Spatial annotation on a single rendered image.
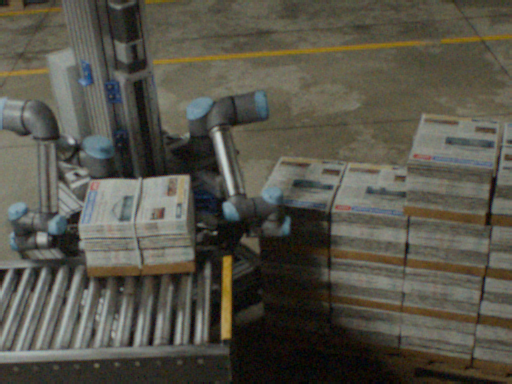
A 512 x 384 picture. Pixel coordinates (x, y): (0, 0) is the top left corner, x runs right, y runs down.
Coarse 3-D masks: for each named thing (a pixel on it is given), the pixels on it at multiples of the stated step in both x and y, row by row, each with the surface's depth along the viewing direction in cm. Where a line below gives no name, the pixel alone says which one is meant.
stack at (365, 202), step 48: (288, 192) 299; (336, 192) 301; (384, 192) 293; (288, 240) 301; (336, 240) 294; (384, 240) 286; (432, 240) 279; (480, 240) 272; (336, 288) 307; (384, 288) 298; (432, 288) 290; (480, 288) 283; (288, 336) 349; (336, 336) 321; (384, 336) 312; (432, 336) 304; (480, 336) 296
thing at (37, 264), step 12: (204, 252) 276; (216, 252) 276; (228, 252) 275; (0, 264) 282; (12, 264) 282; (24, 264) 281; (36, 264) 280; (48, 264) 279; (60, 264) 279; (72, 264) 278; (84, 264) 278; (216, 264) 275; (36, 276) 282; (72, 276) 281; (180, 276) 279; (216, 276) 278; (0, 288) 285
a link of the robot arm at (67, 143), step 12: (0, 108) 268; (12, 108) 266; (0, 120) 269; (12, 120) 267; (24, 132) 275; (60, 132) 298; (60, 144) 296; (72, 144) 302; (60, 156) 302; (72, 156) 304
